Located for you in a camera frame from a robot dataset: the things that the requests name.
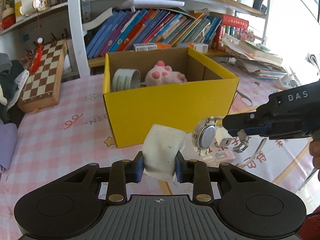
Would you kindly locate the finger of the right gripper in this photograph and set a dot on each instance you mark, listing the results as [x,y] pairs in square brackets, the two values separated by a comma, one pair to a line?
[250,131]
[245,121]

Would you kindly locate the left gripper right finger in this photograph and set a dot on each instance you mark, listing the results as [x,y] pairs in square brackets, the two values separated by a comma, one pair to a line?
[195,172]

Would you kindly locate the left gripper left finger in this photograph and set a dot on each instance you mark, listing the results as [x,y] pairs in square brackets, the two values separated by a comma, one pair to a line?
[121,173]

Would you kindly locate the white wristwatch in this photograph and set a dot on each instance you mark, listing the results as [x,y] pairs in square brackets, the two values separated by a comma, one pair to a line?
[203,140]

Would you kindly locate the pink eraser pack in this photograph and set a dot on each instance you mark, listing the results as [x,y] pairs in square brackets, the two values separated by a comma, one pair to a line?
[220,157]

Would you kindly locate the white foam block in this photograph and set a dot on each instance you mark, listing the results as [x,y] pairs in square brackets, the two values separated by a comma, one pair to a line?
[159,151]

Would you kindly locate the small white charger plug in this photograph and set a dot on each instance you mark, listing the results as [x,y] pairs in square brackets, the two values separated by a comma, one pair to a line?
[222,137]

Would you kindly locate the stack of papers and books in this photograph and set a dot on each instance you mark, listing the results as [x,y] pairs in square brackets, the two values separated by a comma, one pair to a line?
[257,62]

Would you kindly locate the yellow cardboard box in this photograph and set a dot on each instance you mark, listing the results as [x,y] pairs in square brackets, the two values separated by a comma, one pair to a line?
[209,91]

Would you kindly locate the pink plush paw toy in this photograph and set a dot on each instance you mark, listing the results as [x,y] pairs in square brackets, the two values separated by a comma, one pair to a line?
[162,74]

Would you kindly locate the clear packing tape roll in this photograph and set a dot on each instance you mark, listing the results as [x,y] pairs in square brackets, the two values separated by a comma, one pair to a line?
[126,79]

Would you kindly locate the orange white medicine box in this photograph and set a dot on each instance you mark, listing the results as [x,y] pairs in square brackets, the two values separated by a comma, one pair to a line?
[150,46]

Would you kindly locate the wooden chess board box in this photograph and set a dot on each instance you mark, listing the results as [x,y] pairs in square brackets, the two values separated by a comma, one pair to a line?
[42,88]

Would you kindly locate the red tassel charm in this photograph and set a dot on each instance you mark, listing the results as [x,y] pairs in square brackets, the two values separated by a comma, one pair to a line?
[36,62]

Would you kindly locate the row of leaning books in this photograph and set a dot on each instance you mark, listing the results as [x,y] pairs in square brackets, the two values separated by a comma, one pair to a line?
[124,28]

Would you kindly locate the pile of clothes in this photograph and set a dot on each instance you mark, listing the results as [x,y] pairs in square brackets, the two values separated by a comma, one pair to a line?
[13,74]

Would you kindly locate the white wooden bookshelf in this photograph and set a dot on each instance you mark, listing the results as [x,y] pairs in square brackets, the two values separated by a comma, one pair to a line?
[78,16]

